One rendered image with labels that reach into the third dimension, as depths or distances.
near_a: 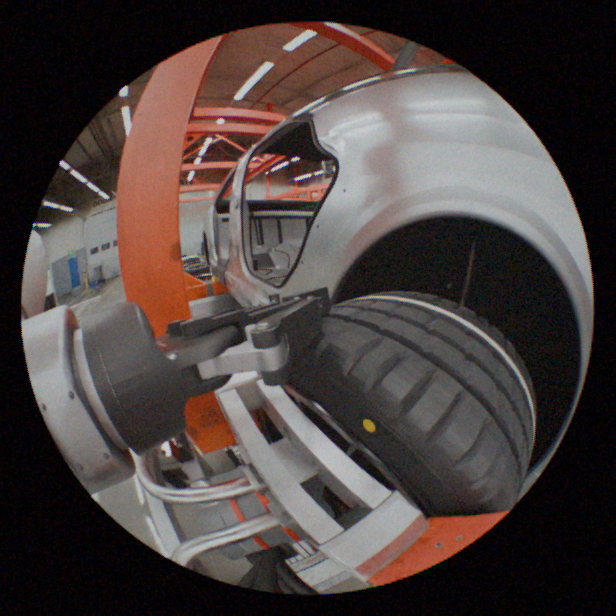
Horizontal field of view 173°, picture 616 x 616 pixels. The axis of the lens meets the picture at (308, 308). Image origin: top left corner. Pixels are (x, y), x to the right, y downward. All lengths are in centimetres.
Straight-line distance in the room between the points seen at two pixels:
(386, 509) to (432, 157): 46
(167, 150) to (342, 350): 52
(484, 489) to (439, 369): 11
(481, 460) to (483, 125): 44
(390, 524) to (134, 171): 62
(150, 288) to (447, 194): 61
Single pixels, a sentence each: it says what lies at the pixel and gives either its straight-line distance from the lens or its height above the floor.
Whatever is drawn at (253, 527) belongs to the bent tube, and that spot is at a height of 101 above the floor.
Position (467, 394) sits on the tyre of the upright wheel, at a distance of 18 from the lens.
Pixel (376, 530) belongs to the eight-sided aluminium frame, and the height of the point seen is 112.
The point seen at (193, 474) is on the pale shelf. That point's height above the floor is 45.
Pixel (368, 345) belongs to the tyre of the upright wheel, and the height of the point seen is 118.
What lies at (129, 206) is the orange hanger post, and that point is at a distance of 51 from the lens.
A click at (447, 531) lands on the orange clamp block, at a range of 17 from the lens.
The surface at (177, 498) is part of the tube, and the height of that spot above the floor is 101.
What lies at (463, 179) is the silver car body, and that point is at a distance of 39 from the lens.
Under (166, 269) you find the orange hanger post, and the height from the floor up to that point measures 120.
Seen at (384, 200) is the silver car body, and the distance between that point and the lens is 44.
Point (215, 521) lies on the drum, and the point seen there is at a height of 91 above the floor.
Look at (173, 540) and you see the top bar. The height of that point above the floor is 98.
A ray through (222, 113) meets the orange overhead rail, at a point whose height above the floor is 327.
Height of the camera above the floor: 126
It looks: 23 degrees down
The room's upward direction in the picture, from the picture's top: straight up
